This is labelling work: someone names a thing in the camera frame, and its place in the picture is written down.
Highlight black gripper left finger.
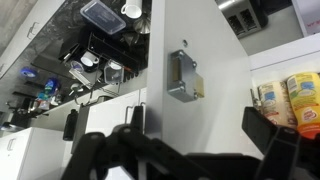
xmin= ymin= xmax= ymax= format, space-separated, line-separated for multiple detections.
xmin=60 ymin=105 xmax=214 ymax=180

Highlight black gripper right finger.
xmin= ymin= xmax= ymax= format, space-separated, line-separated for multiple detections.
xmin=241 ymin=106 xmax=320 ymax=180

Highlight white cabinet door with lock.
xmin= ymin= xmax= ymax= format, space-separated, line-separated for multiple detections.
xmin=145 ymin=0 xmax=265 ymax=158

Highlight pale creamer canister blue label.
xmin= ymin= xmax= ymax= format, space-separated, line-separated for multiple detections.
xmin=257 ymin=80 xmax=298 ymax=130

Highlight yellow creamer canister orange lid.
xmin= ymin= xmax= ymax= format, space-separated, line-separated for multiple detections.
xmin=286 ymin=72 xmax=320 ymax=140

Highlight black drinking bottle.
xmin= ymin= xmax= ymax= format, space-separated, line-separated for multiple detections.
xmin=62 ymin=108 xmax=80 ymax=142

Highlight chrome sink faucet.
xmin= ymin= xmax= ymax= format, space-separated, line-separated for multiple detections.
xmin=69 ymin=82 xmax=95 ymax=107

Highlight clear plastic cup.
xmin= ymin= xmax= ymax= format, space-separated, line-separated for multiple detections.
xmin=103 ymin=59 xmax=125 ymax=85

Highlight white cabinets beyond sink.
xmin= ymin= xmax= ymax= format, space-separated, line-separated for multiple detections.
xmin=0 ymin=87 xmax=148 ymax=180

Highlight black mug white inside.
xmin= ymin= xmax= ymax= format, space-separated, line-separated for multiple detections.
xmin=79 ymin=51 xmax=101 ymax=73

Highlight blue plastic bottle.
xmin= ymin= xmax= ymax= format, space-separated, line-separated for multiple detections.
xmin=42 ymin=77 xmax=62 ymax=102

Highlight blue tape roll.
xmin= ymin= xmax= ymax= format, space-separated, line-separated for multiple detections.
xmin=19 ymin=67 xmax=38 ymax=79

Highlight white ceramic mug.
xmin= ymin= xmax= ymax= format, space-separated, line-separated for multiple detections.
xmin=120 ymin=0 xmax=144 ymax=20

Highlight white wall cabinet with shelves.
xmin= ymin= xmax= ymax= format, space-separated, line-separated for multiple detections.
xmin=247 ymin=32 xmax=320 ymax=180

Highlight black wire countertop organizer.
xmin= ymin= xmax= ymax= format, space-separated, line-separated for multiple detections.
xmin=59 ymin=30 xmax=148 ymax=88

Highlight white base cabinets with handles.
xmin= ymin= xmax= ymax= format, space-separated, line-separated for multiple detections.
xmin=0 ymin=0 xmax=65 ymax=78

